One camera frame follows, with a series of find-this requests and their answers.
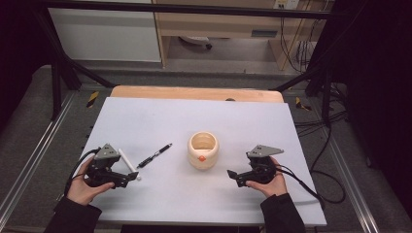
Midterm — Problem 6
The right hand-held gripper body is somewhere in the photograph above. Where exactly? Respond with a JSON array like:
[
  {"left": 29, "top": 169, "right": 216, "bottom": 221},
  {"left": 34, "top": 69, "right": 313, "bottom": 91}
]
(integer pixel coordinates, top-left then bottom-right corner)
[{"left": 246, "top": 144, "right": 286, "bottom": 185}]

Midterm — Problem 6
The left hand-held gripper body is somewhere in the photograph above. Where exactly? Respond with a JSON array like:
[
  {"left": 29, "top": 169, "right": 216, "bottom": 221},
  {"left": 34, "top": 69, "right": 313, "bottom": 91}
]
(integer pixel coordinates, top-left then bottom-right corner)
[{"left": 85, "top": 143, "right": 126, "bottom": 188}]

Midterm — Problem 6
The beige ceramic cup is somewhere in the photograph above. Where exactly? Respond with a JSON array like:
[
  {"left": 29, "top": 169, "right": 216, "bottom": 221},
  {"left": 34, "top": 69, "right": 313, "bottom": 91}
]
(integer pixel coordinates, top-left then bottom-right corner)
[{"left": 187, "top": 130, "right": 221, "bottom": 171}]

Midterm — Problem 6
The person's right hand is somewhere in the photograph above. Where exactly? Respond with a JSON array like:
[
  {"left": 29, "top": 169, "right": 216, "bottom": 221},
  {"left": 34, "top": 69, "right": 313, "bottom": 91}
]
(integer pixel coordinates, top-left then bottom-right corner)
[{"left": 245, "top": 156, "right": 289, "bottom": 199}]

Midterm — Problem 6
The person's left hand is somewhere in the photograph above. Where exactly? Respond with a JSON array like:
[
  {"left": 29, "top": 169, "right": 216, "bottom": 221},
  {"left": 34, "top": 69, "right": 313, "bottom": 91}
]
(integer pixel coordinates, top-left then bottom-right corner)
[{"left": 65, "top": 157, "right": 116, "bottom": 207}]

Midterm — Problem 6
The long white stick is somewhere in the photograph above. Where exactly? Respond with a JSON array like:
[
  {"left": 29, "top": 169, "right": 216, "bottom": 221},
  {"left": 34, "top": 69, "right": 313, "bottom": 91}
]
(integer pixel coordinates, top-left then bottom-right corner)
[{"left": 117, "top": 148, "right": 143, "bottom": 183}]

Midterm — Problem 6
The black pen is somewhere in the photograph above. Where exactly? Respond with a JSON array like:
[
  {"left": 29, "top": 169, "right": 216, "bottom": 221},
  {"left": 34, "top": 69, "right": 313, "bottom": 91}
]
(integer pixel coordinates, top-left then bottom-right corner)
[{"left": 136, "top": 143, "right": 174, "bottom": 169}]

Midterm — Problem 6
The white table mat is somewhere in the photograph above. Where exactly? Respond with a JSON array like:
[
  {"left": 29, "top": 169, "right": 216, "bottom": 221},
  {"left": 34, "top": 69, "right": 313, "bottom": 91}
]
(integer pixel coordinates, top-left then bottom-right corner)
[{"left": 51, "top": 96, "right": 327, "bottom": 227}]

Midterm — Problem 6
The yellow black tape strip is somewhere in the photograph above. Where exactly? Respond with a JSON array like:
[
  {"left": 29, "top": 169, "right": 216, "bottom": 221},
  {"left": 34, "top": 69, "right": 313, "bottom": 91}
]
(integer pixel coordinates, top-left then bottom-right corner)
[
  {"left": 86, "top": 90, "right": 100, "bottom": 109},
  {"left": 294, "top": 96, "right": 313, "bottom": 113}
]

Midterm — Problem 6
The wooden table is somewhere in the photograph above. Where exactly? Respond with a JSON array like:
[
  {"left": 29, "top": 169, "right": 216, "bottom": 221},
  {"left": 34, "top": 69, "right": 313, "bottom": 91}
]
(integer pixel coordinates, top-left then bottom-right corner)
[{"left": 110, "top": 84, "right": 286, "bottom": 104}]

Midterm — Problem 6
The white cabinet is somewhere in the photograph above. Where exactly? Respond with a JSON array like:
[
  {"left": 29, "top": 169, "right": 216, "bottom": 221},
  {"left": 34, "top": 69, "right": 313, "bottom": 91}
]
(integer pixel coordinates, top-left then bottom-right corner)
[{"left": 48, "top": 7, "right": 162, "bottom": 63}]

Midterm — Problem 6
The white chair base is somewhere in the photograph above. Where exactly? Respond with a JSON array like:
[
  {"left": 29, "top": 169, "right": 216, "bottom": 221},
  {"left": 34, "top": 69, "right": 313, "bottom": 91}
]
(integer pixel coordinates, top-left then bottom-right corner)
[{"left": 178, "top": 35, "right": 214, "bottom": 50}]

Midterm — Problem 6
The light wooden desk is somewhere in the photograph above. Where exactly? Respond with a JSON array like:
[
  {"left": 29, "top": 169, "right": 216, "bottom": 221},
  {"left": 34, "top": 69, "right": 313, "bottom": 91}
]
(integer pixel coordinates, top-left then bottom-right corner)
[{"left": 152, "top": 0, "right": 335, "bottom": 72}]

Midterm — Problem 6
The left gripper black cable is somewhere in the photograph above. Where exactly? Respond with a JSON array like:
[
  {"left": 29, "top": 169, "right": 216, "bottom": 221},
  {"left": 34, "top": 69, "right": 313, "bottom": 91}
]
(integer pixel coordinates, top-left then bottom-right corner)
[{"left": 63, "top": 147, "right": 102, "bottom": 197}]

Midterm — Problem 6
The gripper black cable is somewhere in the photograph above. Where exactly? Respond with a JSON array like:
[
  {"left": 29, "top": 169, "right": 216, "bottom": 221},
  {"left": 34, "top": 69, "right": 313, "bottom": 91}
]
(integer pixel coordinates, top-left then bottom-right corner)
[
  {"left": 63, "top": 147, "right": 102, "bottom": 197},
  {"left": 274, "top": 163, "right": 347, "bottom": 210}
]

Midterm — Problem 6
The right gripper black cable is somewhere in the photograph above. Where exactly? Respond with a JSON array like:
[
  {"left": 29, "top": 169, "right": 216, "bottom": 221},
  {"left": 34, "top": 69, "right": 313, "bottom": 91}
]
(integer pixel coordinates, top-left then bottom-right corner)
[{"left": 274, "top": 163, "right": 347, "bottom": 210}]

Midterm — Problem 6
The aluminium floor rail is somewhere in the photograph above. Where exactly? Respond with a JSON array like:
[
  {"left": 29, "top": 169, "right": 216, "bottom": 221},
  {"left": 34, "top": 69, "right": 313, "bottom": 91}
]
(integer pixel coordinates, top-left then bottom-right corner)
[
  {"left": 0, "top": 91, "right": 78, "bottom": 221},
  {"left": 326, "top": 132, "right": 381, "bottom": 233}
]

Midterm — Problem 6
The bundle of black cables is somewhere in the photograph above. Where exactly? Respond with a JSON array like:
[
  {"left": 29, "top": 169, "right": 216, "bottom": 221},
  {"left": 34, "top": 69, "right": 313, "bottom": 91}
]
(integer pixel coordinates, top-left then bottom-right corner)
[{"left": 279, "top": 16, "right": 351, "bottom": 173}]

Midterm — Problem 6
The black metal frame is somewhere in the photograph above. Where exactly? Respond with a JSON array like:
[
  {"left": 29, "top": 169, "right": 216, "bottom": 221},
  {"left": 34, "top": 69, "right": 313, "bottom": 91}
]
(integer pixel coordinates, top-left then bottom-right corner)
[{"left": 32, "top": 0, "right": 344, "bottom": 128}]

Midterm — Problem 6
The wall power socket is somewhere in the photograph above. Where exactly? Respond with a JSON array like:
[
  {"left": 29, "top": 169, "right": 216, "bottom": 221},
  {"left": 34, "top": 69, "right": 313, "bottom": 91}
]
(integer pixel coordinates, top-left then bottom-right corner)
[{"left": 273, "top": 0, "right": 300, "bottom": 11}]

